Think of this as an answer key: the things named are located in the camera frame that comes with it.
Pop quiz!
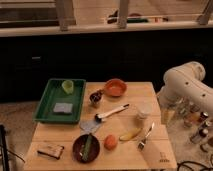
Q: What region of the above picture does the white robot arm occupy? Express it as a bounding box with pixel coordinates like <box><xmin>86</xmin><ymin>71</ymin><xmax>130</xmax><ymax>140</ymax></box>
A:
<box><xmin>158</xmin><ymin>61</ymin><xmax>213</xmax><ymax>115</ymax></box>

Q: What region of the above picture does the orange bowl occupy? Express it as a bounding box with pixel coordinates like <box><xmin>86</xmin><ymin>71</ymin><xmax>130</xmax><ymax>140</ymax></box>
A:
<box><xmin>104</xmin><ymin>78</ymin><xmax>127</xmax><ymax>97</ymax></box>

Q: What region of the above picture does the small metal cup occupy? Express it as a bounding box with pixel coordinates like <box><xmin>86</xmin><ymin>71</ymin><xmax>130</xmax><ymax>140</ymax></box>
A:
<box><xmin>89</xmin><ymin>90</ymin><xmax>103</xmax><ymax>107</ymax></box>

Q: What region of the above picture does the light green cup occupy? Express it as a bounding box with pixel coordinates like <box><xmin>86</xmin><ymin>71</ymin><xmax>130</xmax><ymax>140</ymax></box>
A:
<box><xmin>62</xmin><ymin>80</ymin><xmax>74</xmax><ymax>94</ymax></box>

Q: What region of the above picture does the grey folded cloth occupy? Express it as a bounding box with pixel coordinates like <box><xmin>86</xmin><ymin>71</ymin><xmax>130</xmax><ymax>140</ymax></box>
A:
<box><xmin>79</xmin><ymin>120</ymin><xmax>101</xmax><ymax>134</ymax></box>

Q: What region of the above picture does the green plastic tray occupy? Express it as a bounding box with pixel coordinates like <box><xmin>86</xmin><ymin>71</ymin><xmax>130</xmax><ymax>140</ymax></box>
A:
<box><xmin>34</xmin><ymin>78</ymin><xmax>86</xmax><ymax>124</ymax></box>

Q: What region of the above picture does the grey sponge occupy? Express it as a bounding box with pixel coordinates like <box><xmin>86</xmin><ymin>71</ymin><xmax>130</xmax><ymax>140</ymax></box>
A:
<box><xmin>53</xmin><ymin>103</ymin><xmax>73</xmax><ymax>114</ymax></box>

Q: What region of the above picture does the yellow banana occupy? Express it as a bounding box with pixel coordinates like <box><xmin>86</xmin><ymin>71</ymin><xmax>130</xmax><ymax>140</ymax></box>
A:
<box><xmin>119</xmin><ymin>128</ymin><xmax>141</xmax><ymax>141</ymax></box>

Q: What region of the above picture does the orange fruit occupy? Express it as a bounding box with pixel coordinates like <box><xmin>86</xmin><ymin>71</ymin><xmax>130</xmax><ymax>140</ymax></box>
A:
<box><xmin>104</xmin><ymin>135</ymin><xmax>117</xmax><ymax>150</ymax></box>

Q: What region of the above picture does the dark brown plate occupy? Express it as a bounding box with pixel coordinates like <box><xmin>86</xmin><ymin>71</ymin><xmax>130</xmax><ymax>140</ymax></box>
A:
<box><xmin>72</xmin><ymin>134</ymin><xmax>100</xmax><ymax>163</ymax></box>

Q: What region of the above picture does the silver fork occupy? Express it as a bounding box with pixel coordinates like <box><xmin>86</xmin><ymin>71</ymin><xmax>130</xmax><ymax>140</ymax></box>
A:
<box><xmin>138</xmin><ymin>122</ymin><xmax>155</xmax><ymax>150</ymax></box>

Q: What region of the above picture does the green cucumber piece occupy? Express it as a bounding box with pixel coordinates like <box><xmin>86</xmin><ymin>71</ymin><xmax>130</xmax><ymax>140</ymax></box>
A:
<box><xmin>82</xmin><ymin>134</ymin><xmax>92</xmax><ymax>161</ymax></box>

